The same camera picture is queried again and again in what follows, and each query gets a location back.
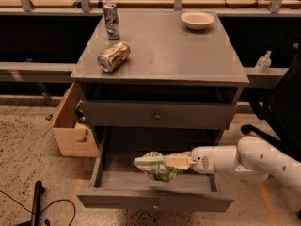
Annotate clear hand sanitizer bottle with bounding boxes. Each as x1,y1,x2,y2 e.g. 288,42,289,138
255,51,272,73

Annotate open grey bottom drawer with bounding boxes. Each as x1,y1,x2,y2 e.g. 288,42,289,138
78,126,233,212

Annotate black floor stand pole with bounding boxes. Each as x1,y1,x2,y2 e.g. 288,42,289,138
15,180,51,226

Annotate closed grey middle drawer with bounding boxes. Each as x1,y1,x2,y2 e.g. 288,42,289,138
81,100,236,130

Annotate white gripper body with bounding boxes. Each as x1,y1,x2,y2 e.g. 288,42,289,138
191,147,215,174

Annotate open cardboard box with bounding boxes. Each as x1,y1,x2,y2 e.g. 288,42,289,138
43,83,98,157

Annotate green jalapeno chip bag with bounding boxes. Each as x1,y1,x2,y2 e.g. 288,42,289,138
134,152,183,183

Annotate black floor cable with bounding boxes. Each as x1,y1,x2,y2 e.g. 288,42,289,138
0,189,77,226

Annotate gold can lying sideways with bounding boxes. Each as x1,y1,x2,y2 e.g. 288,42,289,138
97,41,130,73

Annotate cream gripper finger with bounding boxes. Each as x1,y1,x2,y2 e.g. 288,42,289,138
163,152,197,170

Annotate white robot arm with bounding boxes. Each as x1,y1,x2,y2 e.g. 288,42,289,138
163,136,301,193

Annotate white paper bowl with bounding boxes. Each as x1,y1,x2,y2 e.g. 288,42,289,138
181,12,214,31

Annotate grey wooden drawer cabinet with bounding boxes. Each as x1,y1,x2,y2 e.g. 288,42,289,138
71,9,248,145

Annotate black office chair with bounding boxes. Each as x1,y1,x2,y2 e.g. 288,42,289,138
241,47,301,162

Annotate upright silver blue can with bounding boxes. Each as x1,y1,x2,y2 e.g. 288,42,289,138
103,2,120,40

